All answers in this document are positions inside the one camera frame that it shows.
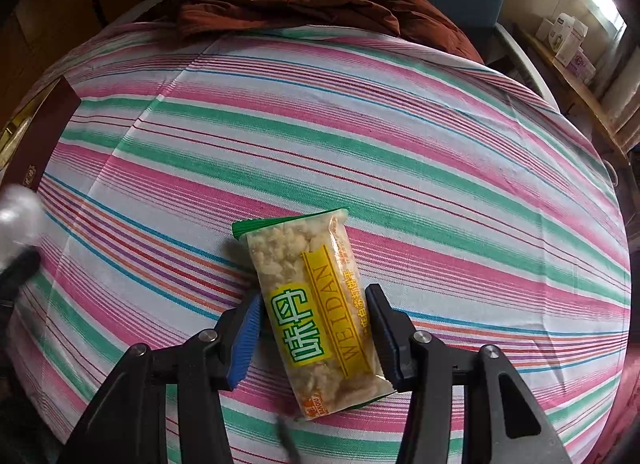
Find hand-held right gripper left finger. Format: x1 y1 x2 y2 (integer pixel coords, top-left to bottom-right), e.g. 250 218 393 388
57 291 263 464

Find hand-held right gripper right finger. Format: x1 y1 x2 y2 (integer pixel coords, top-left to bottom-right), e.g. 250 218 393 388
364 283 573 464

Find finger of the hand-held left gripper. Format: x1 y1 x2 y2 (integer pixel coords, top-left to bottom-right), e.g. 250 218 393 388
0 245 42 302

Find clear plastic item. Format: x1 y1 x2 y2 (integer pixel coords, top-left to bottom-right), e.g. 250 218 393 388
0 183 46 270

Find puffed rice snack packet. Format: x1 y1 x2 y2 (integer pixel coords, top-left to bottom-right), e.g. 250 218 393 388
231 207 396 422

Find gold metal tin box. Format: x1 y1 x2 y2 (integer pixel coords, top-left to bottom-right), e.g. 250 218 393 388
0 77 82 192

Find wooden wardrobe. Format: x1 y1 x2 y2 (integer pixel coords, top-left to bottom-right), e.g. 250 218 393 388
0 0 181 110

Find wooden desk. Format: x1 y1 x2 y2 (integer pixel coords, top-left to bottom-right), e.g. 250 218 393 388
517 24 631 165

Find purple and white box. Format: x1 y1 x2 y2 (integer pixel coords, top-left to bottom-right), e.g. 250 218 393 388
567 48 597 84

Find brown-red crumpled cloth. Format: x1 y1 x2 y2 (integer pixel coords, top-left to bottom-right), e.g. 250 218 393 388
135 0 486 65

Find checked pink curtain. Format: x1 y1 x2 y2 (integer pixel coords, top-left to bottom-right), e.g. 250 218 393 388
597 29 640 150

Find white carton box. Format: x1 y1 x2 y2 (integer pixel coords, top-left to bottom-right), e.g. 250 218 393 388
536 13 590 68

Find grey bed frame rail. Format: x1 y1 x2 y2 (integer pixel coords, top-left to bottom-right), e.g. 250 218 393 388
492 22 556 100

